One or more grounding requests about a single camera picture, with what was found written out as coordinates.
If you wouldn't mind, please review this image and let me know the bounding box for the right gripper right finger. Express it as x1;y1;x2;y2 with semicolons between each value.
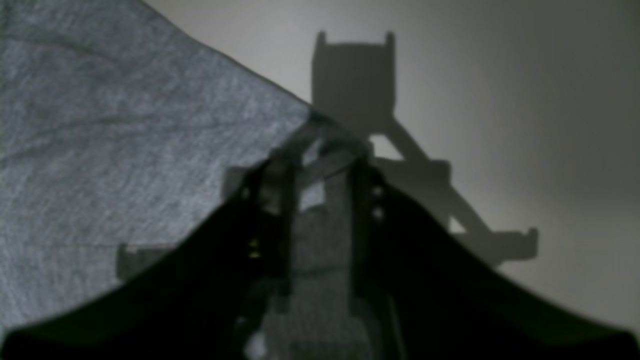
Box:
350;157;639;360

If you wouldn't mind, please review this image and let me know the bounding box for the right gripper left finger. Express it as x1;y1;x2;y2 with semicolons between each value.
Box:
1;156;297;360

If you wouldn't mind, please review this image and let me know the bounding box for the grey T-shirt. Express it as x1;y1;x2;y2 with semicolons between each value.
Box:
1;0;375;360

